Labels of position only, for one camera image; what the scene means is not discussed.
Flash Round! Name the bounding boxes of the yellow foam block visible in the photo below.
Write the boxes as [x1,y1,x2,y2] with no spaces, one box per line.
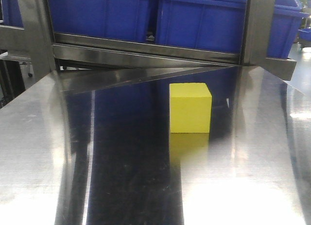
[169,83,212,133]

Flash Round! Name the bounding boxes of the blue plastic bin left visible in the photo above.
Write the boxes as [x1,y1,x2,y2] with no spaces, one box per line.
[48,0,155,42]

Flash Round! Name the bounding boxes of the blue plastic bin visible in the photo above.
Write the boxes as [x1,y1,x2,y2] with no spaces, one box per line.
[267,0,309,59]
[48,0,155,42]
[155,0,246,53]

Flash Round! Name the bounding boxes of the blue plastic bin middle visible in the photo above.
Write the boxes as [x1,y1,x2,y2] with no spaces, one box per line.
[155,0,246,53]

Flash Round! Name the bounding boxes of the blue plastic bin right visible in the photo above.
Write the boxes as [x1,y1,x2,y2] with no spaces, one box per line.
[267,0,309,59]

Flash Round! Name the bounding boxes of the small blue bin far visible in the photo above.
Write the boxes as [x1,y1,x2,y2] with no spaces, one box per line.
[298,28,311,48]

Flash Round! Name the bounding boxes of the steel shelf rack frame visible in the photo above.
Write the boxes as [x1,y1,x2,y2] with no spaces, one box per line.
[0,0,297,81]

